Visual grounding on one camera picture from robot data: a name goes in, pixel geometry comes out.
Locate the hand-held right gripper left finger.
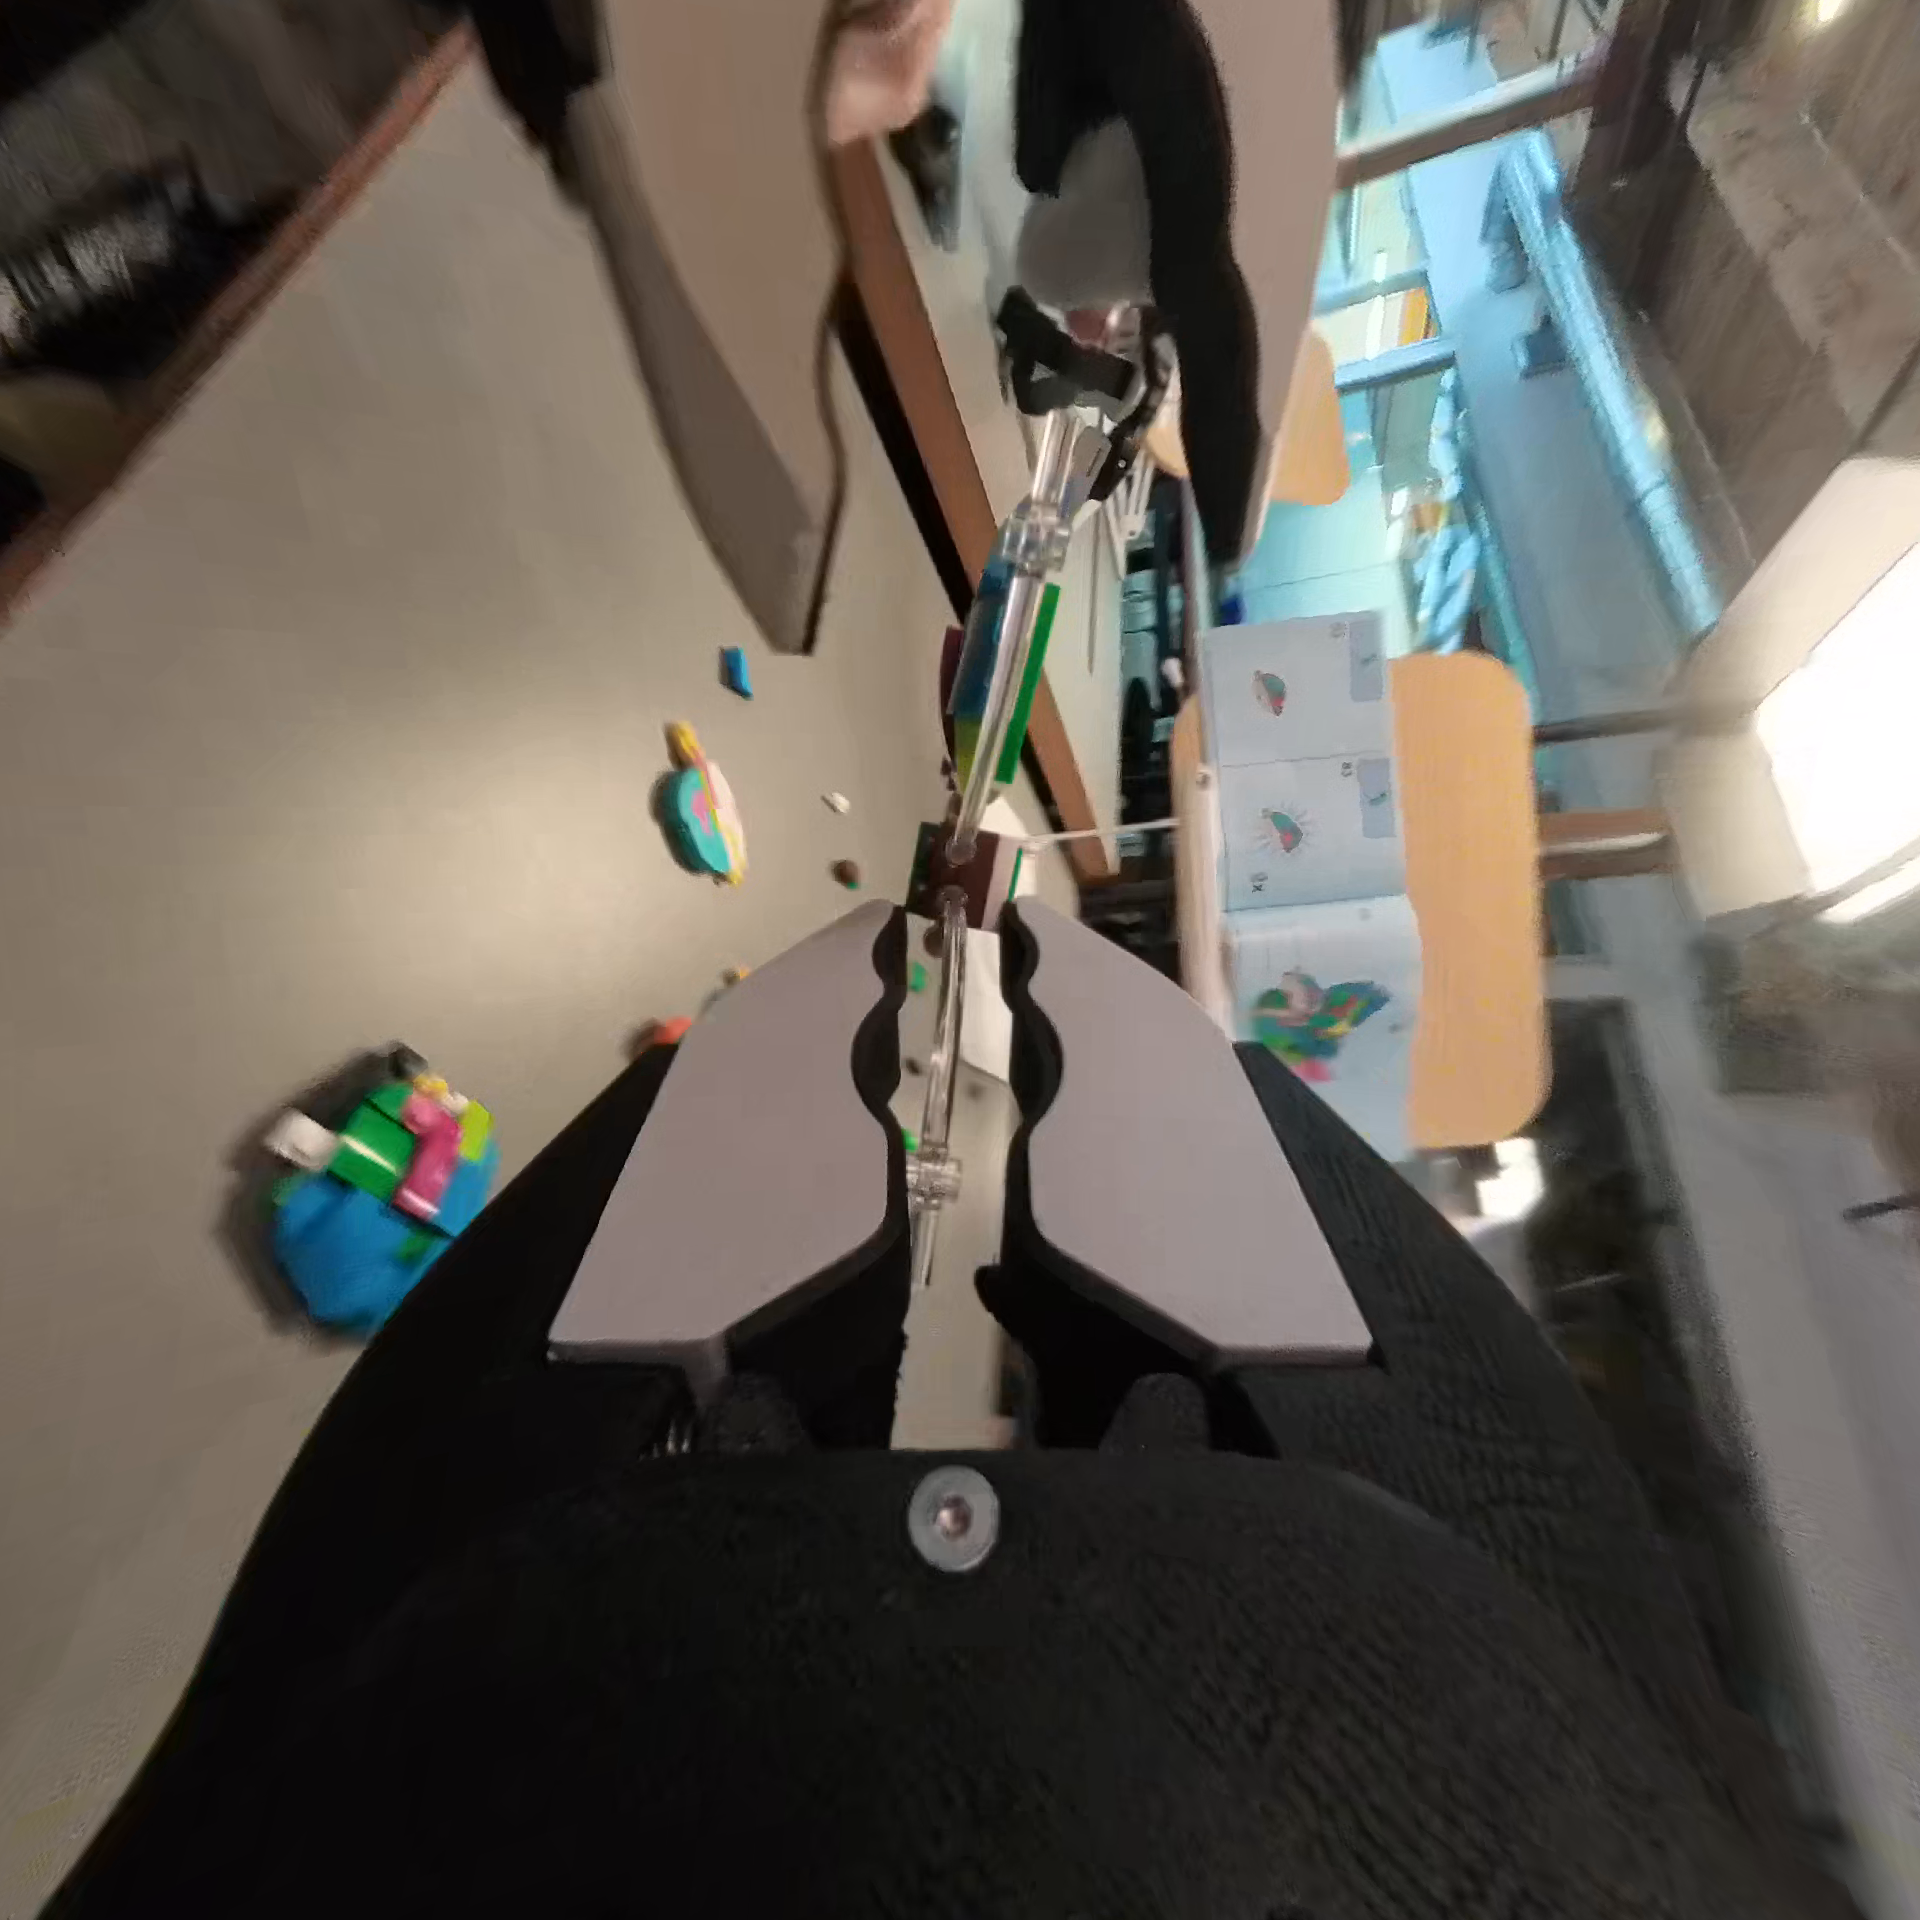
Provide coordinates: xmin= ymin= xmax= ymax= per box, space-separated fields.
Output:
xmin=546 ymin=895 xmax=916 ymax=1379

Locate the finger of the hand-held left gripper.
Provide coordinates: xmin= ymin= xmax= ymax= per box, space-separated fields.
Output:
xmin=1013 ymin=0 xmax=1342 ymax=565
xmin=470 ymin=0 xmax=846 ymax=655

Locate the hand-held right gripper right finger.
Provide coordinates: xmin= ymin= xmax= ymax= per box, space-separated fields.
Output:
xmin=994 ymin=895 xmax=1375 ymax=1374

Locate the lego butterfly body with antennae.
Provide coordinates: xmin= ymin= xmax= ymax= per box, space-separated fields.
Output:
xmin=903 ymin=402 xmax=1124 ymax=1291

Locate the turquoise lego wing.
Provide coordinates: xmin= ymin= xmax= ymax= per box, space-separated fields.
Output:
xmin=652 ymin=721 xmax=750 ymax=887

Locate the lego instruction booklet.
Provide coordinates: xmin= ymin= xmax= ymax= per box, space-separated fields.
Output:
xmin=1191 ymin=607 xmax=1427 ymax=1086

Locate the wooden chair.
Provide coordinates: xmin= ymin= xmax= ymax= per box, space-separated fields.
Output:
xmin=1267 ymin=322 xmax=1356 ymax=508
xmin=1387 ymin=651 xmax=1674 ymax=1157

